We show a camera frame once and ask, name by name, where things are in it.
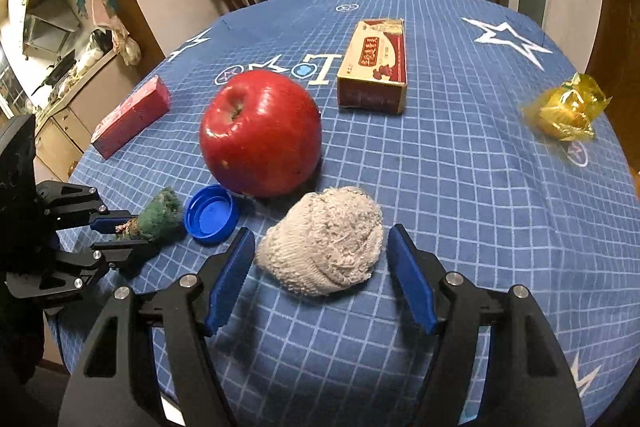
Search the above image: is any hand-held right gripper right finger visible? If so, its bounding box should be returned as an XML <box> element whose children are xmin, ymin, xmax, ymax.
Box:
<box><xmin>387</xmin><ymin>223</ymin><xmax>586</xmax><ymax>427</ymax></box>

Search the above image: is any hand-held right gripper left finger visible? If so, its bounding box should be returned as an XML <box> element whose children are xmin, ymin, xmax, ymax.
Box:
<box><xmin>57</xmin><ymin>227</ymin><xmax>257</xmax><ymax>427</ymax></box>

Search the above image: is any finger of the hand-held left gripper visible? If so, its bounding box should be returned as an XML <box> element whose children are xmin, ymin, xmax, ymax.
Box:
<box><xmin>36</xmin><ymin>180</ymin><xmax>146</xmax><ymax>233</ymax></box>
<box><xmin>6</xmin><ymin>238</ymin><xmax>162</xmax><ymax>305</ymax></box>

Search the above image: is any green fuzzy tuft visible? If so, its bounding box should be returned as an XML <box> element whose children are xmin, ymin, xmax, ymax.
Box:
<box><xmin>114</xmin><ymin>187</ymin><xmax>185</xmax><ymax>242</ymax></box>

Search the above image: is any white knitted cloth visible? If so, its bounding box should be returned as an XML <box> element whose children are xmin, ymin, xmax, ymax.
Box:
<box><xmin>255</xmin><ymin>187</ymin><xmax>386</xmax><ymax>298</ymax></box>

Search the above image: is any blue bottle cap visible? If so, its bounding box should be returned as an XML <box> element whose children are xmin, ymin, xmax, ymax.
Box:
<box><xmin>184</xmin><ymin>185</ymin><xmax>239</xmax><ymax>244</ymax></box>

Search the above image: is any beige kitchen cabinet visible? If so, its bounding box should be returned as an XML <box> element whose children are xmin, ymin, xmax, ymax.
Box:
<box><xmin>32</xmin><ymin>49</ymin><xmax>151</xmax><ymax>185</ymax></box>

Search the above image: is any blue checked star tablecloth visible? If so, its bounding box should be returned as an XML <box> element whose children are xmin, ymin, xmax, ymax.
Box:
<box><xmin>47</xmin><ymin>0</ymin><xmax>636</xmax><ymax>427</ymax></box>

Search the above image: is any red carton box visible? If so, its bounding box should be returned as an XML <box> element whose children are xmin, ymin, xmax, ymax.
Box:
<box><xmin>91</xmin><ymin>76</ymin><xmax>172</xmax><ymax>160</ymax></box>

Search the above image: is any red apple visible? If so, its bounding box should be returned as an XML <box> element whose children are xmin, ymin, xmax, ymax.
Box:
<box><xmin>199</xmin><ymin>71</ymin><xmax>323</xmax><ymax>198</ymax></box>

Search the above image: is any hanging yellowish mesh bag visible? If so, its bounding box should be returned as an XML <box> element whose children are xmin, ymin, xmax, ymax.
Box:
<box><xmin>111</xmin><ymin>24</ymin><xmax>143</xmax><ymax>66</ymax></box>

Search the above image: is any red and cream box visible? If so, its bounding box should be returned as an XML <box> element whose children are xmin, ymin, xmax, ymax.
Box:
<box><xmin>336</xmin><ymin>19</ymin><xmax>408</xmax><ymax>115</ymax></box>

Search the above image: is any crumpled yellow wrapper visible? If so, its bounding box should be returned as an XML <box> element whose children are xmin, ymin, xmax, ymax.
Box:
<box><xmin>522</xmin><ymin>73</ymin><xmax>613</xmax><ymax>142</ymax></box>

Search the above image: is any brown wooden door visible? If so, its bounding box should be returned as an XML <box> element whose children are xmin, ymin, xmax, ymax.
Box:
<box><xmin>585</xmin><ymin>0</ymin><xmax>640</xmax><ymax>118</ymax></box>

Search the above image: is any metal wall shelf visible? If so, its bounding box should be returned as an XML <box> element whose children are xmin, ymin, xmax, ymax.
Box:
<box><xmin>22</xmin><ymin>9</ymin><xmax>81</xmax><ymax>58</ymax></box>

